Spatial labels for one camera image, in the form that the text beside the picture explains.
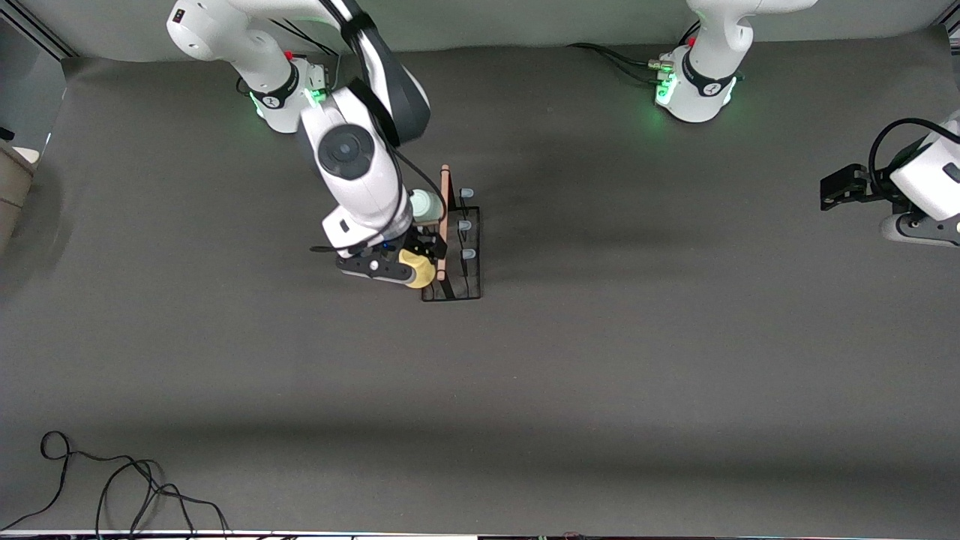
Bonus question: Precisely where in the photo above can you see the yellow plastic cup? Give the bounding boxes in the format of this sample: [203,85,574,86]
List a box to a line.
[397,249,438,290]

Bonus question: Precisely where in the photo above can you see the pale green plastic cup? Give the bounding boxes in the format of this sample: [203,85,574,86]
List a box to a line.
[409,189,445,224]

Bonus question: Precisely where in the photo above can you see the black wire cup holder rack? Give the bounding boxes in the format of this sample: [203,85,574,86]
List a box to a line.
[420,164,482,303]

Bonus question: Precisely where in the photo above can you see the dark grey table mat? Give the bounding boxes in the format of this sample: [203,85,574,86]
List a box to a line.
[0,26,960,535]

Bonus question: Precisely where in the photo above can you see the beige box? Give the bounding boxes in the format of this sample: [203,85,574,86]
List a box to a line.
[0,141,38,252]

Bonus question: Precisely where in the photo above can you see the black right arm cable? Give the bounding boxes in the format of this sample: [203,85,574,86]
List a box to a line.
[310,0,449,256]

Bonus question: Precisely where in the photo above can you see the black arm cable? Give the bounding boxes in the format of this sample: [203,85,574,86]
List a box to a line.
[868,118,960,192]
[310,0,449,256]

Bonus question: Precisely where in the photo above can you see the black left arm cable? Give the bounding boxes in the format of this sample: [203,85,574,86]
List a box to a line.
[868,118,960,192]

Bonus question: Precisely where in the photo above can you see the black right arm base cables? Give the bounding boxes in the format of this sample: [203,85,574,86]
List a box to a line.
[238,11,342,97]

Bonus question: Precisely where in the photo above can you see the black arm base cables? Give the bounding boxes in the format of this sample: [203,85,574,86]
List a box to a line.
[566,43,676,85]
[238,11,342,97]

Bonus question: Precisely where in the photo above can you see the black left arm base cables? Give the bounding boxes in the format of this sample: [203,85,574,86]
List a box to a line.
[566,43,676,85]

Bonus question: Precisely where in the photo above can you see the black loose cable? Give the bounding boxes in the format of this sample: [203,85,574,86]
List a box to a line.
[0,430,230,540]

